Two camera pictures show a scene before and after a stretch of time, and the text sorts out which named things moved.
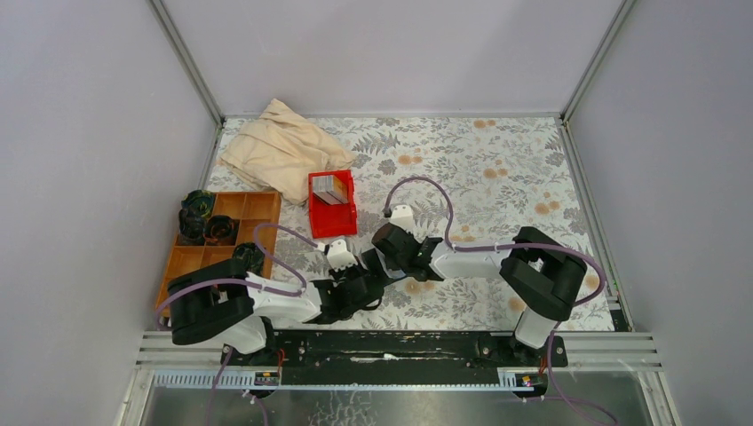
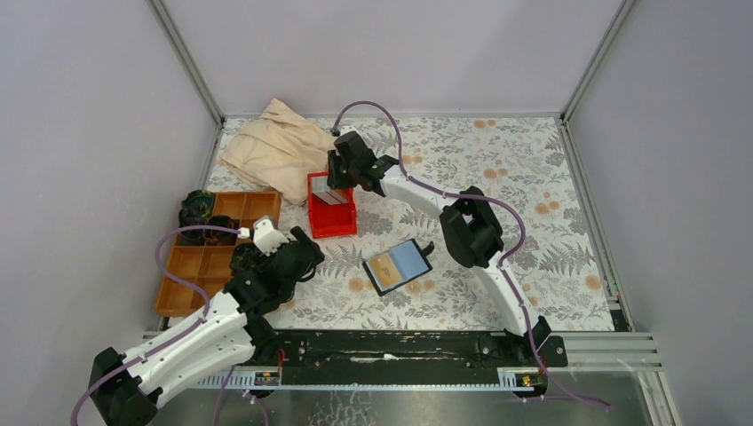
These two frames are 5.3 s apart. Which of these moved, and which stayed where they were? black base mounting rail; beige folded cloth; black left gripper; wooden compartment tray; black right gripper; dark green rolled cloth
Moved: black left gripper; black right gripper
Stayed: black base mounting rail; beige folded cloth; dark green rolled cloth; wooden compartment tray
